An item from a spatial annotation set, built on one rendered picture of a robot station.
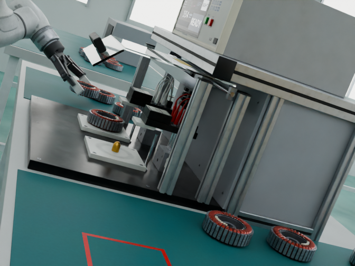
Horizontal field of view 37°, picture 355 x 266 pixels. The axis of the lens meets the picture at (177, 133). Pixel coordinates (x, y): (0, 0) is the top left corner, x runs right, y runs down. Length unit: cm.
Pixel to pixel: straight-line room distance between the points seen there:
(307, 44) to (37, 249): 85
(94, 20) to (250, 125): 491
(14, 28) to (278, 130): 107
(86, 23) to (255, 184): 493
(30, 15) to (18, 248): 130
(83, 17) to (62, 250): 529
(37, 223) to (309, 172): 71
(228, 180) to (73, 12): 490
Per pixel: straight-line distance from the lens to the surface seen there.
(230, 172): 131
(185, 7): 166
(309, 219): 143
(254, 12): 132
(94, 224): 102
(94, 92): 198
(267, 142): 128
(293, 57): 138
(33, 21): 204
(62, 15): 607
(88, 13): 609
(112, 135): 157
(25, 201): 103
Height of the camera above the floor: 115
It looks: 11 degrees down
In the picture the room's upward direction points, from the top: 20 degrees clockwise
